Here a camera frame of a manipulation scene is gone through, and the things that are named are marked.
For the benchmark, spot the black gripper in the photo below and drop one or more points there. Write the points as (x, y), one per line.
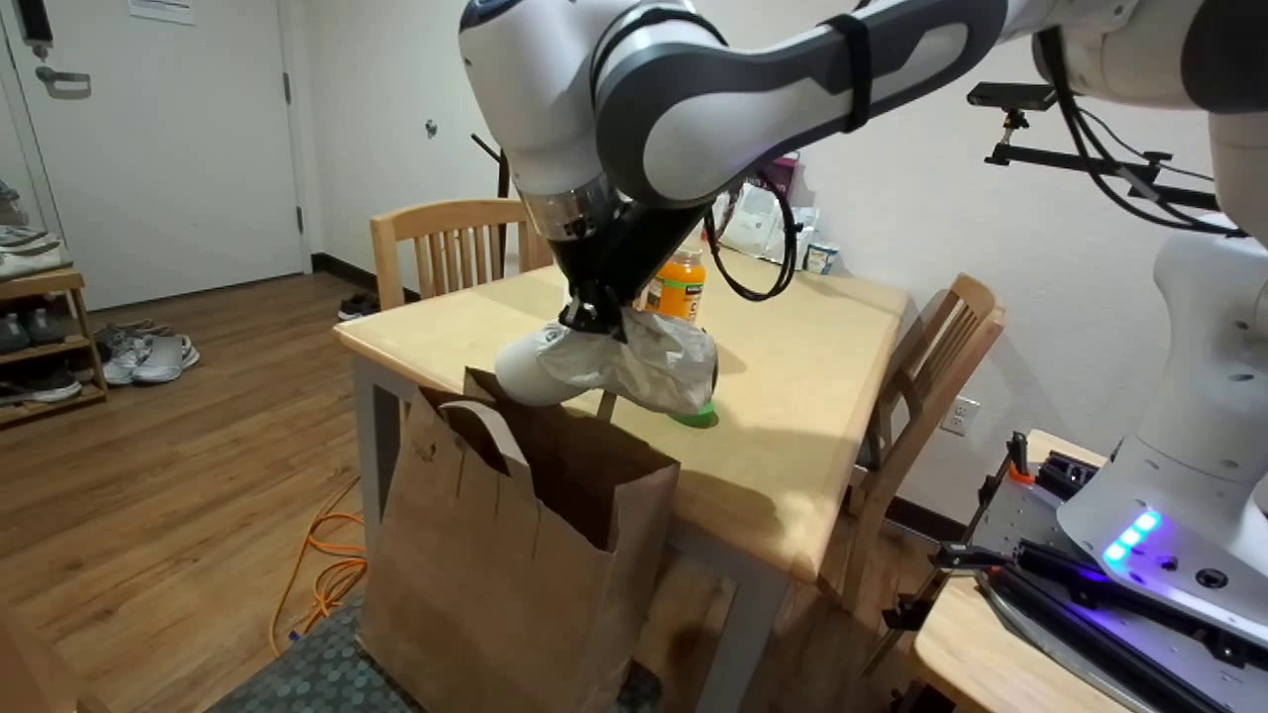
(607, 259)

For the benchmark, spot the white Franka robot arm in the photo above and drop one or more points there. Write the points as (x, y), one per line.
(737, 93)

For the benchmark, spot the brown paper bag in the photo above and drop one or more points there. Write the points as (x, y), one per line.
(502, 581)

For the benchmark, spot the orange juice bottle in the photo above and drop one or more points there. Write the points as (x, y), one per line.
(679, 282)

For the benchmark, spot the wooden slat-back chair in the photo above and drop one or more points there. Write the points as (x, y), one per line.
(450, 215)
(945, 329)

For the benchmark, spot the purple box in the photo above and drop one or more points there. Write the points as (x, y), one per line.
(785, 170)

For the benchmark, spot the white sneaker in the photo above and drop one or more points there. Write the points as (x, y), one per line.
(123, 359)
(173, 359)

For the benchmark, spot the black orange bar clamp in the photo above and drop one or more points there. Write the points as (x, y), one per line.
(977, 557)
(1019, 458)

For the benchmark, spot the white door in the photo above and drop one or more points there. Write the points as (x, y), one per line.
(173, 161)

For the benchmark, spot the grey patterned rug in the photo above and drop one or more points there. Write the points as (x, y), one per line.
(312, 677)

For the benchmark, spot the grey robot mounting plate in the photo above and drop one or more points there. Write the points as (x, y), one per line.
(1037, 515)

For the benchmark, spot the small black box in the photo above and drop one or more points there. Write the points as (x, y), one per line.
(1069, 474)

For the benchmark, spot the white paper door sign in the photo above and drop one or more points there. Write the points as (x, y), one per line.
(162, 8)

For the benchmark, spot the wooden shoe rack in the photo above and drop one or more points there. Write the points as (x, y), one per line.
(41, 282)

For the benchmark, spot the grey shoes pile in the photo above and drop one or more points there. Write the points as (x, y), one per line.
(27, 239)

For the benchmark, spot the black item hanging on door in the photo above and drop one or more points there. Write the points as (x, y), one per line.
(35, 26)

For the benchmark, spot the white wall outlet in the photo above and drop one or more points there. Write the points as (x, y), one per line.
(961, 413)

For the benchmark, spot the black camera on boom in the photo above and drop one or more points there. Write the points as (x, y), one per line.
(1017, 97)

